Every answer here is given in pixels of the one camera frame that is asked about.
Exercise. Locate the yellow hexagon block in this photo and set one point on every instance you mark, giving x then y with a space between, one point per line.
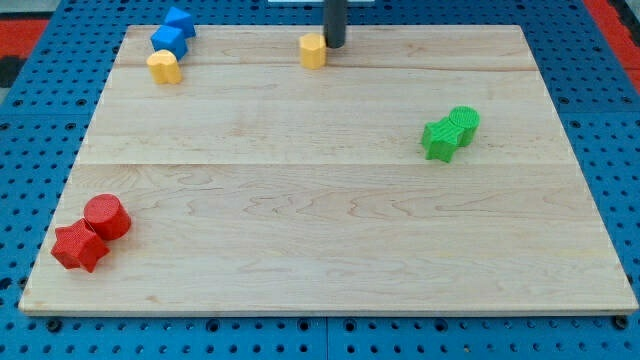
312 51

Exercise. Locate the yellow heart block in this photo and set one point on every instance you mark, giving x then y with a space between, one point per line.
164 67

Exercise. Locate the wooden board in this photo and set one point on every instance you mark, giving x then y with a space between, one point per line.
259 188

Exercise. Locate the green star block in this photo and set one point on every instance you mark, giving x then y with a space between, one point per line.
441 139

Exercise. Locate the green cylinder block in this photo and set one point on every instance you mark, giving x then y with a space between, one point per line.
467 120

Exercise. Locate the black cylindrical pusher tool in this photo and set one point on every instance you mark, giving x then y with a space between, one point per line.
335 22

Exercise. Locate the blue cube block front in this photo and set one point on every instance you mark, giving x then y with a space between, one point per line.
171 39

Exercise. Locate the blue cube block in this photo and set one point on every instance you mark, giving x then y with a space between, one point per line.
180 19
171 39

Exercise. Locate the red cylinder block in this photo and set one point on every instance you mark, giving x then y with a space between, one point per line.
107 216

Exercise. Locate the blue cube block rear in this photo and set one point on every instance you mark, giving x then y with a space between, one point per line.
180 19

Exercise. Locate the red star block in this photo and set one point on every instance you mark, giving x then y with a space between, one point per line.
78 246

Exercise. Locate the blue perforated base mat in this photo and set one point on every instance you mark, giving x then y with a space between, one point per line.
46 112

